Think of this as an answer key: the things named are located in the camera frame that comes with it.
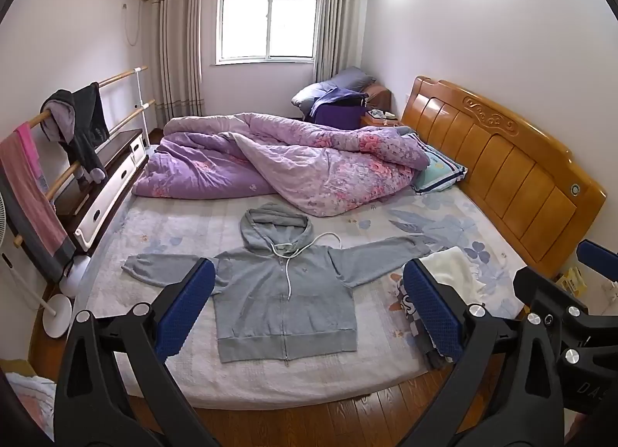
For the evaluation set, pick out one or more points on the wooden headboard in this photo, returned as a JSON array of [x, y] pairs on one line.
[[507, 162]]

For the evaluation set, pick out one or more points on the purple floral quilt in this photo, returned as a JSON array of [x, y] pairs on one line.
[[289, 162]]

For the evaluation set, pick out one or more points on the white folded cloth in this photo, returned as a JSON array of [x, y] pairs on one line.
[[454, 268]]

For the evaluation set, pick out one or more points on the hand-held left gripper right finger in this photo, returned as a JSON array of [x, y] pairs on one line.
[[429, 307]]

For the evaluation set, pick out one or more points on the grey zip hoodie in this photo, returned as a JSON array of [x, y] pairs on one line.
[[289, 302]]

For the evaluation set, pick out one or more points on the dark hanging jacket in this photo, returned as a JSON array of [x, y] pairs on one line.
[[87, 123]]

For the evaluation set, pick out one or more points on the pale printed cloth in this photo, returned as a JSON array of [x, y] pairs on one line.
[[34, 398]]

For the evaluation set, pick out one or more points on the wooden nightstand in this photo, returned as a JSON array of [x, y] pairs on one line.
[[381, 123]]

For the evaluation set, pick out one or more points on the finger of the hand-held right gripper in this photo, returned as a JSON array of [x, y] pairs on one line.
[[601, 256], [531, 285]]

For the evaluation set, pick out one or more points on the pink grey towel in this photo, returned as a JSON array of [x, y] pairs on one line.
[[34, 205]]

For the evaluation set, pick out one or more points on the white standing fan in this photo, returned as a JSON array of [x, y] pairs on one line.
[[58, 316]]

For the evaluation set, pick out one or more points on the dark purple cloth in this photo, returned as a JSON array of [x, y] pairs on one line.
[[338, 116]]

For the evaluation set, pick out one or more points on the grey striped curtain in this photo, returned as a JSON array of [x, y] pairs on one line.
[[338, 17], [178, 41]]

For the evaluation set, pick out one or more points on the grey blue pillow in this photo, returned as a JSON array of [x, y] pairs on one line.
[[355, 76], [309, 94]]

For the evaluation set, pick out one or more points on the blue striped pillow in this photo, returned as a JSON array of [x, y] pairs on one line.
[[442, 169]]

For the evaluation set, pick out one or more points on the yellow box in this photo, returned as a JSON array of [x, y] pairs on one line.
[[574, 283]]

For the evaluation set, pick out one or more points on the bed with floral sheet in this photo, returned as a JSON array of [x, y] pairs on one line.
[[193, 225]]

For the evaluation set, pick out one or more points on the wooden double rail rack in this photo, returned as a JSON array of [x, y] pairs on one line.
[[141, 90]]

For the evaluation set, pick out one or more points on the white cabinet with dark top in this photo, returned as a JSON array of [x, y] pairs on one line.
[[104, 196]]

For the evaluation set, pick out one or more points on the brown armchair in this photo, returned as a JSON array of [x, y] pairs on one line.
[[379, 94]]

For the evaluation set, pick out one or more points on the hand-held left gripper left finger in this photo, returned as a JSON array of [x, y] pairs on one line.
[[186, 304]]

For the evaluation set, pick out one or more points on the window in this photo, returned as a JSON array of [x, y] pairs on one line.
[[268, 17]]

